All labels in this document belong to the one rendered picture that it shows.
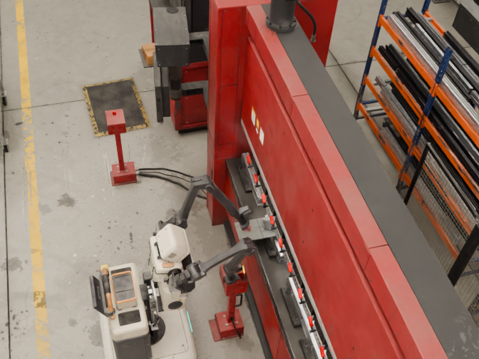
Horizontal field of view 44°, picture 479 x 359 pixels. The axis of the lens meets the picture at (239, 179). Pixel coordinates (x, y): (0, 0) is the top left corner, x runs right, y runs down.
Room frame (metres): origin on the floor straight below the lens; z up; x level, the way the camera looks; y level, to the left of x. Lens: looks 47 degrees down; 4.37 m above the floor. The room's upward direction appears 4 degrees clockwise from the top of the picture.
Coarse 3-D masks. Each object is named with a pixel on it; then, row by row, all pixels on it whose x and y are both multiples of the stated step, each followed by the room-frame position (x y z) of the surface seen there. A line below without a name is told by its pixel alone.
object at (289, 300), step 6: (282, 288) 2.21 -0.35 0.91; (288, 288) 2.21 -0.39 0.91; (282, 294) 2.17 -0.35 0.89; (288, 294) 2.17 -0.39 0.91; (288, 300) 2.12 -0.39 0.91; (288, 306) 2.07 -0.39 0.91; (294, 306) 2.08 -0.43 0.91; (294, 312) 2.03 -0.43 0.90; (294, 324) 1.94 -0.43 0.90; (300, 324) 1.95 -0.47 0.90
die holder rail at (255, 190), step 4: (248, 152) 3.45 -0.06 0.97; (244, 156) 3.40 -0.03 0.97; (244, 160) 3.35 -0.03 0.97; (244, 164) 3.35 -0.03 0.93; (248, 164) 3.32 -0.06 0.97; (244, 168) 3.34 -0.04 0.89; (248, 168) 3.27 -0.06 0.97; (248, 172) 3.24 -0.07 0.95; (248, 176) 3.23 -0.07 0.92; (252, 176) 3.19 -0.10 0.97; (252, 180) 3.14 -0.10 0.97; (252, 184) 3.12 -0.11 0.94; (252, 188) 3.11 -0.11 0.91; (256, 188) 3.06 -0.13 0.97; (252, 192) 3.09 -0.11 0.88; (256, 192) 3.02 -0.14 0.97; (256, 196) 3.02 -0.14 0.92; (260, 196) 2.98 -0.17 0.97; (256, 200) 3.01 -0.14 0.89; (260, 200) 2.98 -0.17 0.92; (260, 204) 2.97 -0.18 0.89
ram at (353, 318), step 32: (256, 64) 3.24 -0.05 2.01; (256, 96) 3.18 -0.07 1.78; (288, 128) 2.59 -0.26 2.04; (256, 160) 3.06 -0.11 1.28; (288, 160) 2.52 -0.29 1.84; (288, 192) 2.45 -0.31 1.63; (320, 192) 2.08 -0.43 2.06; (288, 224) 2.38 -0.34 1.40; (320, 224) 2.01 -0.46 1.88; (320, 256) 1.93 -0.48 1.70; (352, 256) 1.68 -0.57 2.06; (320, 288) 1.85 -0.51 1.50; (352, 288) 1.59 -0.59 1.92; (352, 320) 1.51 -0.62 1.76; (384, 320) 1.35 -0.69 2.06; (352, 352) 1.43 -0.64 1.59; (384, 352) 1.25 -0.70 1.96
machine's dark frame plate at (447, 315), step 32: (288, 32) 3.19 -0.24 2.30; (320, 64) 2.88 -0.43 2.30; (320, 96) 2.58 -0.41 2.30; (352, 128) 2.34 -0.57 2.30; (352, 160) 2.10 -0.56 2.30; (384, 192) 1.90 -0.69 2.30; (384, 224) 1.70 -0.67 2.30; (416, 224) 1.71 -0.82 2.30; (416, 256) 1.53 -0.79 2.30; (416, 288) 1.37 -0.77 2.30; (448, 288) 1.38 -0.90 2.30; (448, 320) 1.23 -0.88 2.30; (448, 352) 1.09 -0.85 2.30
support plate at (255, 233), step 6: (252, 222) 2.69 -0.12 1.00; (258, 222) 2.70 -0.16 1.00; (240, 228) 2.63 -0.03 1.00; (252, 228) 2.64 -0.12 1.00; (258, 228) 2.65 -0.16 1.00; (240, 234) 2.58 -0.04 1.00; (246, 234) 2.58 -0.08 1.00; (252, 234) 2.58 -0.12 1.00; (258, 234) 2.59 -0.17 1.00; (264, 234) 2.59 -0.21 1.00; (270, 234) 2.60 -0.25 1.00; (252, 240) 2.54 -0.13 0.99
